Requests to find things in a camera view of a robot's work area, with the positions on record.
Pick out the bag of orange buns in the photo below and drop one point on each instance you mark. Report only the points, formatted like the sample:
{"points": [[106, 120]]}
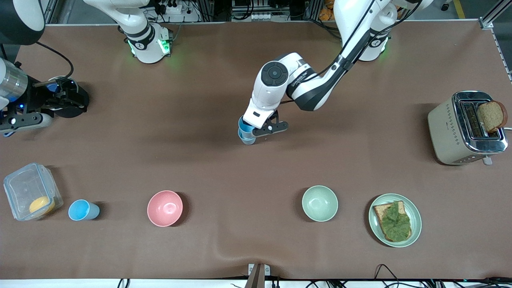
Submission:
{"points": [[326, 12]]}

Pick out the brown table mat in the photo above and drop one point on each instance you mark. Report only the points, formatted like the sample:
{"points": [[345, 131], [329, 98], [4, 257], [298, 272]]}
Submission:
{"points": [[200, 100]]}

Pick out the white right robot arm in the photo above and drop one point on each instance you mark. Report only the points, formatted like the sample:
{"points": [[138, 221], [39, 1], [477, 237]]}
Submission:
{"points": [[144, 40]]}

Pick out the aluminium frame rail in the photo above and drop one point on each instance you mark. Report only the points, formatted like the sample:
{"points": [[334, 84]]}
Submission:
{"points": [[50, 12], [502, 48]]}

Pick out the clear plastic food container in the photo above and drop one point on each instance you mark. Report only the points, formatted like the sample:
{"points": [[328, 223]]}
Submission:
{"points": [[24, 188]]}

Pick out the white power strip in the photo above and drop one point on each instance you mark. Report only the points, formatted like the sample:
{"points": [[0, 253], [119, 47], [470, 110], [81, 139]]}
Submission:
{"points": [[174, 8]]}

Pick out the white terminal block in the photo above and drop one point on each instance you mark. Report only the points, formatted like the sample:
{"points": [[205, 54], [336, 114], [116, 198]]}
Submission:
{"points": [[260, 17]]}

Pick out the pale green plate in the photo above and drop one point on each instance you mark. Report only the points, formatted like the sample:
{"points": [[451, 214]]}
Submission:
{"points": [[416, 218]]}

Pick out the cream and chrome toaster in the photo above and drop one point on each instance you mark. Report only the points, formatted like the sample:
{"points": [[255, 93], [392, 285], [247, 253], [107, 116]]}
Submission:
{"points": [[444, 128]]}

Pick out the pale green bowl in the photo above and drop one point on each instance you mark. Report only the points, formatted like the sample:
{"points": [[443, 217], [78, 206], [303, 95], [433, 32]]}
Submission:
{"points": [[320, 203]]}

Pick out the metal clamp bracket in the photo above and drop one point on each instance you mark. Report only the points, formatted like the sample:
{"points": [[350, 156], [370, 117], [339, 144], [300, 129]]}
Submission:
{"points": [[256, 276]]}

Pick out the glass lid with blue knob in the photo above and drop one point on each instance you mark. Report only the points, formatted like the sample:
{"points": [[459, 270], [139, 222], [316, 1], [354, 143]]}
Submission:
{"points": [[72, 83]]}

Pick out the toast slice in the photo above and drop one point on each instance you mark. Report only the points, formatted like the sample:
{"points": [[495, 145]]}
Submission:
{"points": [[380, 210]]}

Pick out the green lettuce leaf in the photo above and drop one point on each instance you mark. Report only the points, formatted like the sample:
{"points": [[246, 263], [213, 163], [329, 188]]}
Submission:
{"points": [[396, 224]]}

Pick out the blue plastic cup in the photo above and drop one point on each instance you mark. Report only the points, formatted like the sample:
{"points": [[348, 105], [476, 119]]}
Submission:
{"points": [[244, 130], [82, 210]]}

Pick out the brown bread slice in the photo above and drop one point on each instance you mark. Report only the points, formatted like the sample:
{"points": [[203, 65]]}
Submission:
{"points": [[492, 116]]}

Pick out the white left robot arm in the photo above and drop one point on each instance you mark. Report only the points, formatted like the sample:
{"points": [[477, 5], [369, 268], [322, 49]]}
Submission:
{"points": [[276, 88]]}

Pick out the orange round food item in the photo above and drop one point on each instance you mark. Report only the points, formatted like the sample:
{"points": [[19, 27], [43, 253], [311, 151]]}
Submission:
{"points": [[41, 205]]}

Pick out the blue cup with white inside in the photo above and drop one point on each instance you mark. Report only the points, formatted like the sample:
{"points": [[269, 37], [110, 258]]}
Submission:
{"points": [[248, 140]]}

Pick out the pink bowl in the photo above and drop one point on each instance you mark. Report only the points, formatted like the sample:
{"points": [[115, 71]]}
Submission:
{"points": [[164, 208]]}

